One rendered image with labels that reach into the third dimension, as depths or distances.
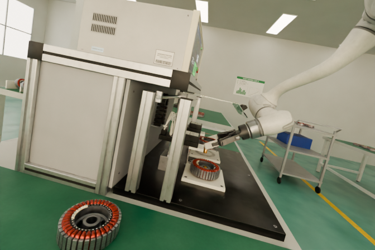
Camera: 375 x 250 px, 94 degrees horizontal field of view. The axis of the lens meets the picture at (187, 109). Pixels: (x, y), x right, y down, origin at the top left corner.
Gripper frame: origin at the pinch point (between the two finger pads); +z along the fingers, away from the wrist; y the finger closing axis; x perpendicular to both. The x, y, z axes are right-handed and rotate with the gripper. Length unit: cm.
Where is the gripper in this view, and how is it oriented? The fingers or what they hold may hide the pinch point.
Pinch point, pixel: (208, 142)
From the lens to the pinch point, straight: 91.3
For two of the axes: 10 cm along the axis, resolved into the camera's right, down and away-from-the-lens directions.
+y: 1.3, -0.7, 9.9
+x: -3.2, -9.5, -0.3
